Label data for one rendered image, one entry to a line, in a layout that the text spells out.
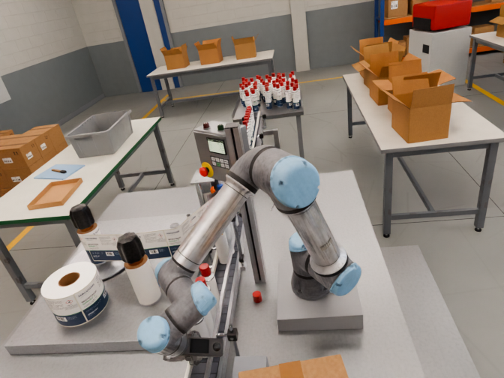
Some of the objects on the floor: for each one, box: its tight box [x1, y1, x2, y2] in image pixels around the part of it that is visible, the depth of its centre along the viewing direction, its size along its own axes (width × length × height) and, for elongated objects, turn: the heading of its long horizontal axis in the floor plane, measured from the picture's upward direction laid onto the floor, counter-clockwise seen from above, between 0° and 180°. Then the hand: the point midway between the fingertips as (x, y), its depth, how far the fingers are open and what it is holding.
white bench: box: [0, 117, 175, 305], centre depth 339 cm, size 190×75×80 cm, turn 10°
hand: (203, 351), depth 113 cm, fingers closed, pressing on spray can
